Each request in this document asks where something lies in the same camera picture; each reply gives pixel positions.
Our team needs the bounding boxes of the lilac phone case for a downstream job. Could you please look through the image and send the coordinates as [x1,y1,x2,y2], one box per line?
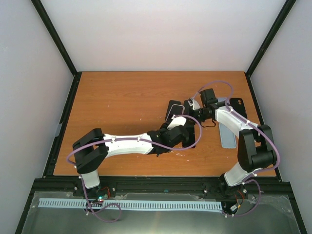
[217,97,227,102]

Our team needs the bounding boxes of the blue-edged black smartphone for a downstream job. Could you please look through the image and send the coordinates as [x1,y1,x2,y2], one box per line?
[165,100,183,120]

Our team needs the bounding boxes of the light blue phone case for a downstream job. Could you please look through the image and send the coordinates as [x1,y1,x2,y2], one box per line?
[219,123,237,149]

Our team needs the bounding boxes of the black phone case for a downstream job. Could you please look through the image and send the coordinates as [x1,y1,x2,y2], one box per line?
[230,97,247,118]

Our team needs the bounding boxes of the beige phone case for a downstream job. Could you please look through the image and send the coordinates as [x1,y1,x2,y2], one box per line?
[165,103,184,122]

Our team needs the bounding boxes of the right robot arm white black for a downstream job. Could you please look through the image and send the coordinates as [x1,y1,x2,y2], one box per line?
[188,89,280,196]

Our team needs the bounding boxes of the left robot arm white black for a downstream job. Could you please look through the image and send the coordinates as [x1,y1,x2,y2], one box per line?
[73,123,195,196]

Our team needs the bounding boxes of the small green circuit board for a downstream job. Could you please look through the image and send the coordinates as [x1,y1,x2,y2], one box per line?
[97,194,110,202]

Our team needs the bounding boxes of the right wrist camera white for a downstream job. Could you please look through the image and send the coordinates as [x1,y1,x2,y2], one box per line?
[188,98,200,111]

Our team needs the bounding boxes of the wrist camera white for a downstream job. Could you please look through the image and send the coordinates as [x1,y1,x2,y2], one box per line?
[188,98,200,111]
[166,115,187,130]

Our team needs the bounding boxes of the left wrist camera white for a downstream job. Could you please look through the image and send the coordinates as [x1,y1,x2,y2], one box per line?
[166,115,187,130]

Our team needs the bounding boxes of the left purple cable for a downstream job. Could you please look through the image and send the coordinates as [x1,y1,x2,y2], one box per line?
[65,114,202,223]

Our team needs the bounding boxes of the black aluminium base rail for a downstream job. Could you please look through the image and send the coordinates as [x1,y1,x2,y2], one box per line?
[34,175,291,198]

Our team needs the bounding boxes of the right black frame post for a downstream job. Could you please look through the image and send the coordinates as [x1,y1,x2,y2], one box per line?
[246,0,297,77]

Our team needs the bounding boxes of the black frame post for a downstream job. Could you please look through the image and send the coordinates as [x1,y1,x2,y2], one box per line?
[30,0,79,77]
[246,0,297,77]

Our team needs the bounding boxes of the light blue cable duct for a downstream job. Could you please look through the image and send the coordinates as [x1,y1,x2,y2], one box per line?
[38,198,222,213]

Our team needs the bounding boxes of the left black frame post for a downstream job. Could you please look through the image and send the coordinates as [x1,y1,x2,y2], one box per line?
[30,0,79,77]

